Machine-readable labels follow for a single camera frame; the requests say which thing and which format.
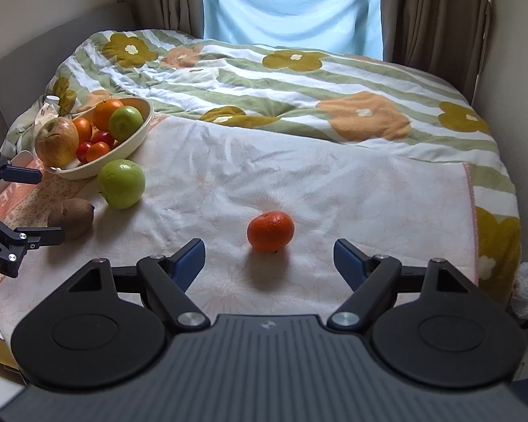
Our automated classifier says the large orange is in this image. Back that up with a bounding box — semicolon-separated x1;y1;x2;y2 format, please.
72;117;93;144

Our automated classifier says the red cherry tomato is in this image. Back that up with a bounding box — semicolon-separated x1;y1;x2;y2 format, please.
90;130;115;148
76;141;92;164

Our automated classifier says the grey headboard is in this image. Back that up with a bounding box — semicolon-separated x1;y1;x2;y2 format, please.
0;3;136;147

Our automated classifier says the light blue window cloth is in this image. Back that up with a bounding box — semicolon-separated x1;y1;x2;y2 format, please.
203;0;382;59

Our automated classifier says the small plastic bottle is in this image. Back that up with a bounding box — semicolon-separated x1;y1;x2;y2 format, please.
33;95;60;135

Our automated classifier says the right brown curtain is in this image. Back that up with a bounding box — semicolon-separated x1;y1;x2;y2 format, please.
381;0;490;101

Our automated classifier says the white floral towel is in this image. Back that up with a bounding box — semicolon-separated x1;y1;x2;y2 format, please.
0;117;477;338

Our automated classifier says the small mandarin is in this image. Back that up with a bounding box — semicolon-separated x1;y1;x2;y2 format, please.
87;143;111;163
247;211;295;252

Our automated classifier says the floral striped duvet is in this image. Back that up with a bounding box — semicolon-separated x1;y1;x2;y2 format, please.
1;28;523;306

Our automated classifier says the brown kiwi with sticker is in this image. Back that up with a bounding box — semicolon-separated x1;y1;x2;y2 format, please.
47;198;94;241

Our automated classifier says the red cherry tomato front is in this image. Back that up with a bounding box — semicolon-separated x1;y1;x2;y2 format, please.
76;141;92;164

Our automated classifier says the cream oval duck bowl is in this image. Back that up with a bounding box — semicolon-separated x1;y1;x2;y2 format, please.
42;96;155;181

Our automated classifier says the large brownish apple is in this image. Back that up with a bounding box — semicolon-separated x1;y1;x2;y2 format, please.
35;117;80;169

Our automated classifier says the green apple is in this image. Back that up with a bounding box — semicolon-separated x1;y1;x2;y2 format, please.
96;159;146;210
108;105;144;142

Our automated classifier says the small mandarin front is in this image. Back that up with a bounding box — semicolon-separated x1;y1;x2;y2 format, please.
87;143;111;163

